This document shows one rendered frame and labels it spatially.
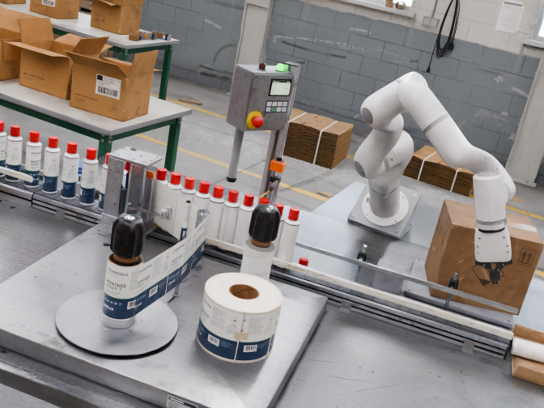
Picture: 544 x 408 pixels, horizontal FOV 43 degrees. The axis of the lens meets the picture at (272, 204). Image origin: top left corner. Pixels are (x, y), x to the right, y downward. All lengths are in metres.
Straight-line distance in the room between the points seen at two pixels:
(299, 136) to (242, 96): 4.17
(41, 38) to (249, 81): 2.43
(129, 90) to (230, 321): 2.29
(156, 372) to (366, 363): 0.61
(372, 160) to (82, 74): 1.94
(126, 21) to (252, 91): 4.33
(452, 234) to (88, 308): 1.16
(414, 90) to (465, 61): 5.35
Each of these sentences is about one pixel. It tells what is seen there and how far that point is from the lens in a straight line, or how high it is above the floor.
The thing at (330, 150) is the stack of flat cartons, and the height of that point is 0.17.
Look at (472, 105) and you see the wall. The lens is 7.48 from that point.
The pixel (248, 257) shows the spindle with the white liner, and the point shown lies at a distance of 1.95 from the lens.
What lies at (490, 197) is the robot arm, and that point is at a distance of 2.06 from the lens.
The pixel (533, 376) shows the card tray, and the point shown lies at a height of 0.85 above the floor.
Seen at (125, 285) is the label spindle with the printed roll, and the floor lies 1.02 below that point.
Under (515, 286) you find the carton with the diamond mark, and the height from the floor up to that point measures 0.95.
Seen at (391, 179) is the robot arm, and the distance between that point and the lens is 2.69.
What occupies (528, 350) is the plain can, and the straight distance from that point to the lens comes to 2.26.
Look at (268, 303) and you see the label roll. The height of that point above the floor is 1.02.
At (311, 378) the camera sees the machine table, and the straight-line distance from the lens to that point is 1.88.
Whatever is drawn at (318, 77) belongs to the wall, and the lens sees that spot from 7.91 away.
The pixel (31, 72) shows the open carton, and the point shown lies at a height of 0.88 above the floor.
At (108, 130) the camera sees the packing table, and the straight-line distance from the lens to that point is 3.68.
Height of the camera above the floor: 1.88
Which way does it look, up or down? 21 degrees down
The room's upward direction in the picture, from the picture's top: 11 degrees clockwise
